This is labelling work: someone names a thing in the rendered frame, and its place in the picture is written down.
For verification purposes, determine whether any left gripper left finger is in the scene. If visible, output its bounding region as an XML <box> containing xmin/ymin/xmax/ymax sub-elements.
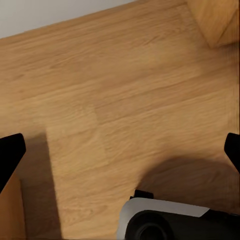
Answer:
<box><xmin>0</xmin><ymin>133</ymin><xmax>26</xmax><ymax>193</ymax></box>

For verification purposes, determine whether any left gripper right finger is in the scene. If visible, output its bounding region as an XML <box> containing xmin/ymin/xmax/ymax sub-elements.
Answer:
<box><xmin>224</xmin><ymin>133</ymin><xmax>240</xmax><ymax>173</ymax></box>

